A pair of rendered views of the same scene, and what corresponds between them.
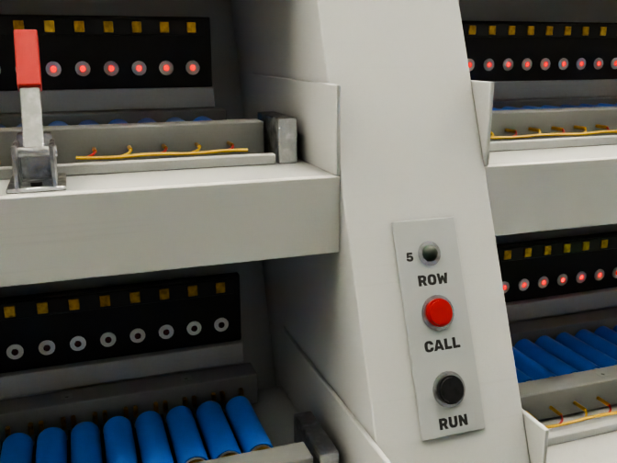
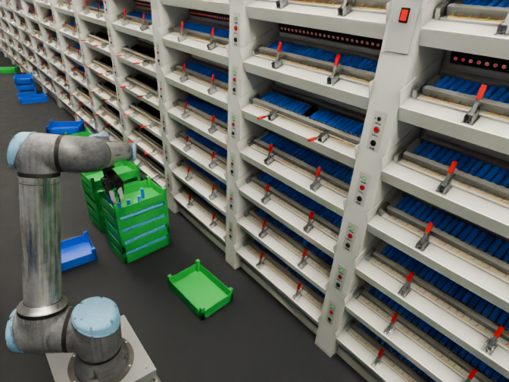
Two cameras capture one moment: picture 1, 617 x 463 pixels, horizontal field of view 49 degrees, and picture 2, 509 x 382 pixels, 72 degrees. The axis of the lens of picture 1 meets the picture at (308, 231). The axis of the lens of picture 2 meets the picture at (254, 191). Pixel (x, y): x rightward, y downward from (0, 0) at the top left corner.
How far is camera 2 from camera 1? 97 cm
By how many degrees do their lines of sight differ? 73
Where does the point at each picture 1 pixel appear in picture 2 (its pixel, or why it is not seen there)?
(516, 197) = (406, 115)
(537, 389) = (414, 156)
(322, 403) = not seen: hidden behind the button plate
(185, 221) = (345, 96)
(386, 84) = (385, 82)
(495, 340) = (385, 139)
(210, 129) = (368, 75)
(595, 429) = (416, 170)
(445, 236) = (383, 117)
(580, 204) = (423, 123)
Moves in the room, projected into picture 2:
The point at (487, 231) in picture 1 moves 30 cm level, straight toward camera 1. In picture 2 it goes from (392, 120) to (291, 118)
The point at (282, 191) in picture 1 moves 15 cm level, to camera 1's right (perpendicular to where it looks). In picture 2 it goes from (360, 97) to (394, 112)
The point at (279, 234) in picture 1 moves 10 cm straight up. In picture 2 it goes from (360, 104) to (366, 70)
